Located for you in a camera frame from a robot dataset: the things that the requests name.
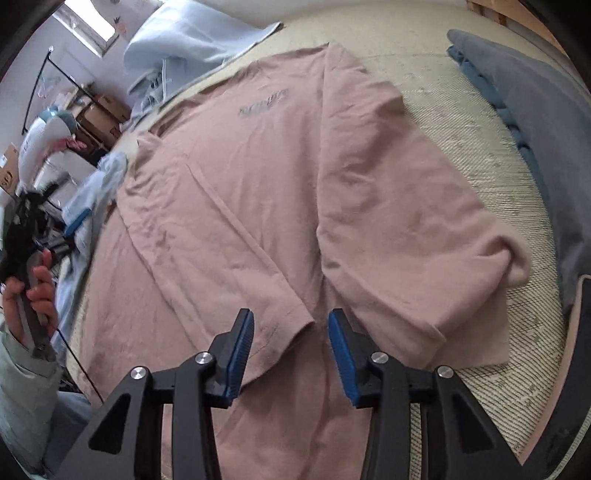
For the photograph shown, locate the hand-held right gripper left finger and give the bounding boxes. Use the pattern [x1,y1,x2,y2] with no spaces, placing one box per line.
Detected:
[53,308,256,480]

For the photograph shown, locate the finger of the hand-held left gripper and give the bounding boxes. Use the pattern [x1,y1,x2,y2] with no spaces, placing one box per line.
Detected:
[44,237,75,259]
[62,205,93,238]

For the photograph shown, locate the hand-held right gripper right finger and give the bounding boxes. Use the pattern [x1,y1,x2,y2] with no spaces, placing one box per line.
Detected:
[327,308,522,480]

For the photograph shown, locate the brown T-shirt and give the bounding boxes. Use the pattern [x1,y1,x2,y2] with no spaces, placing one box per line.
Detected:
[76,41,534,480]

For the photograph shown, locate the person's left forearm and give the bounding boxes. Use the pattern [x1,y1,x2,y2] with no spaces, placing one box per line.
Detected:
[0,330,63,462]

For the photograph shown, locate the black clothes rack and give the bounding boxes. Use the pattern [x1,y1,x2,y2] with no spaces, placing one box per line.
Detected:
[21,46,98,137]

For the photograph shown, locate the light blue clothes hanger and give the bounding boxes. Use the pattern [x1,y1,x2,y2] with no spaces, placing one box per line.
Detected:
[37,74,63,97]

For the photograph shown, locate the person's left hand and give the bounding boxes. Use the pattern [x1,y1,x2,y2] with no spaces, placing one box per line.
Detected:
[2,249,60,347]

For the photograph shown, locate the light blue jeans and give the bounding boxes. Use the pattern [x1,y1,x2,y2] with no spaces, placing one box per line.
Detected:
[51,150,130,352]

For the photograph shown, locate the white plastic-wrapped mattress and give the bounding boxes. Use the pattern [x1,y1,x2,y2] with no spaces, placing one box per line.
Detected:
[32,150,100,208]

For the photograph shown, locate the cardboard box with black print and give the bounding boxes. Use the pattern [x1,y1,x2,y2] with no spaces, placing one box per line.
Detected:
[0,143,21,195]

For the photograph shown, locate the white grey plush toy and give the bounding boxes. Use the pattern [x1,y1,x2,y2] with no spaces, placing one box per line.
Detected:
[18,108,79,185]

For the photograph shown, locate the plain cardboard box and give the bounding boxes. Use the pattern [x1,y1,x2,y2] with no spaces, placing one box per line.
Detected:
[76,95,132,139]

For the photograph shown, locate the window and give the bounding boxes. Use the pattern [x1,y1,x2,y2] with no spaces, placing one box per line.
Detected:
[53,0,121,56]

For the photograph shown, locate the light blue blanket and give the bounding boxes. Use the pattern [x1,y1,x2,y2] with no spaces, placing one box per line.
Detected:
[124,0,283,118]

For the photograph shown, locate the white printed curtain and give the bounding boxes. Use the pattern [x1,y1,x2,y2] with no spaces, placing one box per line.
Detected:
[111,0,162,38]

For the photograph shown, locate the grey pillow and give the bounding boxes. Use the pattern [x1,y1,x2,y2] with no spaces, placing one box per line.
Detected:
[447,28,591,315]

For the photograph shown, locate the wooden headboard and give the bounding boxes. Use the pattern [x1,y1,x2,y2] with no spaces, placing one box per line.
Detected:
[466,0,568,51]

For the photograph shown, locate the black cable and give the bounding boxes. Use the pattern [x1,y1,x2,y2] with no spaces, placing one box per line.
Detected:
[48,323,105,407]

